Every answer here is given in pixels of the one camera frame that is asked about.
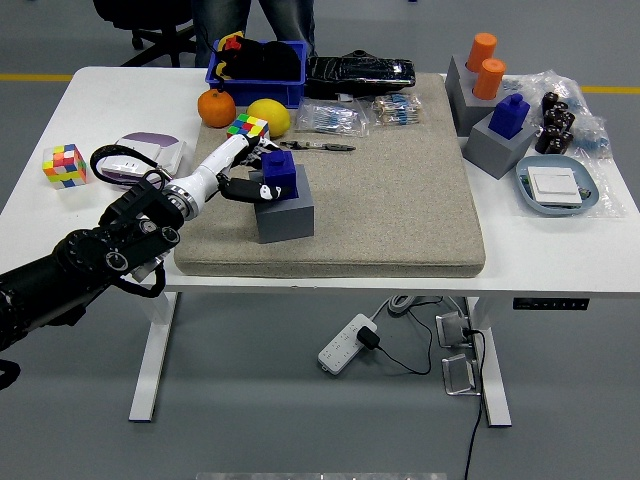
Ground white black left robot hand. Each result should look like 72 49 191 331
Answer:
167 133 299 214

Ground blue seal stamp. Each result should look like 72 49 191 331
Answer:
259 149 300 200
488 93 530 140

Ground grey cube seal holder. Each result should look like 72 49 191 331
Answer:
248 164 316 244
462 112 541 180

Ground grey double seal holder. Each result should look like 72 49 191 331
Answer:
444 54 506 137

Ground orange cylinder seal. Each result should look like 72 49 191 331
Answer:
472 57 508 100
466 32 498 71

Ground colourful puzzle cube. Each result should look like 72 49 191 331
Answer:
42 143 88 190
226 113 270 142

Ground orange fruit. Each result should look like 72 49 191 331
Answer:
197 88 237 129

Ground yellow lemon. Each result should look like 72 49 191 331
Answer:
247 98 292 139

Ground purple dish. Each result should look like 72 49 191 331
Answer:
99 131 187 192

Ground blue plastic bin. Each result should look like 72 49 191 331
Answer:
205 39 308 109

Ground black pen tool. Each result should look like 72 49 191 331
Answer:
279 140 357 153

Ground black cloth pouches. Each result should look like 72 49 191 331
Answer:
219 34 303 80

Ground yellow red toy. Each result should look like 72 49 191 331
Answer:
215 30 246 81

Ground bag of blue resistors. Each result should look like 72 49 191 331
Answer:
294 97 371 137

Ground person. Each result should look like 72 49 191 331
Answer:
192 0 317 67

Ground black office chair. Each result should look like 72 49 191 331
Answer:
92 0 197 69

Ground beige fabric mat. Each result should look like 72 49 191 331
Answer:
173 73 487 279

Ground black wrapped device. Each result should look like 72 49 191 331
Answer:
304 48 417 100

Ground bag of brown resistors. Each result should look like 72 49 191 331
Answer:
370 93 426 127

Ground white table leg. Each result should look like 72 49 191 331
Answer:
462 296 513 429
128 291 180 422

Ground white power strip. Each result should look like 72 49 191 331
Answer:
317 313 379 376

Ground light blue dish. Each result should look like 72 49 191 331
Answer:
515 154 600 217

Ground black table control panel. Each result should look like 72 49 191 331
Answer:
512 297 590 311

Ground clear bag of blue parts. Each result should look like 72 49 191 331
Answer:
503 69 612 161

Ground clear flat plastic bag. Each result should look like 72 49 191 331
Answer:
514 158 626 219

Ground white switch panel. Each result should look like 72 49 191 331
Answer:
527 167 584 205
149 140 187 176

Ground white wall socket panel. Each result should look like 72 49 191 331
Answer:
101 149 161 177

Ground white coiled cable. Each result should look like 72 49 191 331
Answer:
369 293 446 321

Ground black power adapter with cable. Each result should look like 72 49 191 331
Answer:
355 299 434 376

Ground metal foot bracket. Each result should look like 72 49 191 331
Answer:
434 312 476 350
439 353 482 398

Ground black floor cable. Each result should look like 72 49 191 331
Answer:
460 327 487 480

